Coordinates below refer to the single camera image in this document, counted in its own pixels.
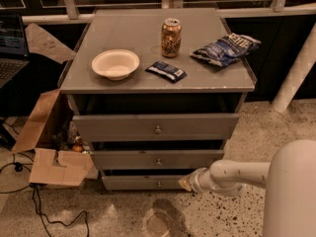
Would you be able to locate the small orange figurine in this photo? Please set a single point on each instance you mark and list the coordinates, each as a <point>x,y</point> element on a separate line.
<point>77,147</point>

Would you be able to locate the open cardboard box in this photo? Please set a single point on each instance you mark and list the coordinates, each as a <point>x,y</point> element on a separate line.
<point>48,131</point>

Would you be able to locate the grey drawer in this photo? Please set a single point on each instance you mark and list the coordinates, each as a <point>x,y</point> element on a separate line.
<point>156,127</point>
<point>155,159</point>
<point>141,183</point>

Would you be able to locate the black laptop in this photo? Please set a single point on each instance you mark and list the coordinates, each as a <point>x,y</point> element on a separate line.
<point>14,51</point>

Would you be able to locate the grey bottom drawer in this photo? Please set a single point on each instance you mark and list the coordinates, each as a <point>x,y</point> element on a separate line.
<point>141,183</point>

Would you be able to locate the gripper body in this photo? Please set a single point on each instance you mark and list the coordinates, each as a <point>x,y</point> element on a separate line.
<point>194,181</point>

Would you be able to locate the white metal railing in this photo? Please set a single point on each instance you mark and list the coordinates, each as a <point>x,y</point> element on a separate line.
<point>284,26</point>

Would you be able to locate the grey middle drawer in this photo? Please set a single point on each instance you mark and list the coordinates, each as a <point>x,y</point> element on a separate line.
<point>155,159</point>

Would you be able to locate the white paper bowl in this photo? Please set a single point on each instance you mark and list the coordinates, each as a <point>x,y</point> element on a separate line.
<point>115,64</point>

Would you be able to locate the gold soda can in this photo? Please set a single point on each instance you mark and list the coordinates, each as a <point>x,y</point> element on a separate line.
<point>171,37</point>

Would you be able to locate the small dark blue packet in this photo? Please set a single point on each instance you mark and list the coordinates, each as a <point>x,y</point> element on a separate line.
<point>167,71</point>

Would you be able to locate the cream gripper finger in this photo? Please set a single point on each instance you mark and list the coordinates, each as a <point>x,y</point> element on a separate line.
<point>185,183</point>

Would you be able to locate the grey top drawer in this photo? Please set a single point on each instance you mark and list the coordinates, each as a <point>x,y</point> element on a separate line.
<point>156,127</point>

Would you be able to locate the blue chip bag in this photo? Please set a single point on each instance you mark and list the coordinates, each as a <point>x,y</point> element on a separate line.
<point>227,50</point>

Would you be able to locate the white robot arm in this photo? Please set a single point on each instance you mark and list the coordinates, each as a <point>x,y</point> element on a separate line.
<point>289,180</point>

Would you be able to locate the grey drawer cabinet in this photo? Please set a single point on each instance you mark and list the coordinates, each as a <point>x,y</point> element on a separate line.
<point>205,90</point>

